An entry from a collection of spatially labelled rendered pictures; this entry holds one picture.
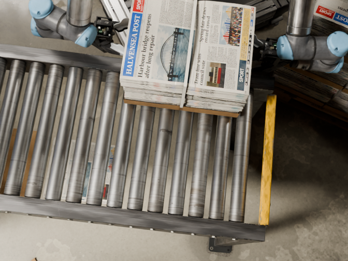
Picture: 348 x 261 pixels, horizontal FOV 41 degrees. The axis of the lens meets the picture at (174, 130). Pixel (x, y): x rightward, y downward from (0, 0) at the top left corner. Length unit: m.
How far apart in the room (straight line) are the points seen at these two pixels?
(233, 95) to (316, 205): 1.18
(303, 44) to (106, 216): 0.81
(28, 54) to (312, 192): 1.49
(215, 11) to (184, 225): 0.66
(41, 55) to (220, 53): 0.62
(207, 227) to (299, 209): 0.98
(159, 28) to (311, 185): 1.32
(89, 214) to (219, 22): 0.71
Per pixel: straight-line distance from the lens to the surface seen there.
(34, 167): 1.55
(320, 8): 1.77
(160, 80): 1.33
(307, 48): 1.55
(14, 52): 1.69
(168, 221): 1.48
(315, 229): 2.41
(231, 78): 1.35
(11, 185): 1.56
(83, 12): 1.45
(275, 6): 2.44
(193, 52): 1.37
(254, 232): 1.51
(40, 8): 1.54
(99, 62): 1.62
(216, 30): 1.41
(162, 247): 2.28
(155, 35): 1.39
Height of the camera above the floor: 2.28
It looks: 75 degrees down
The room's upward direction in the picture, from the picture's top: 9 degrees clockwise
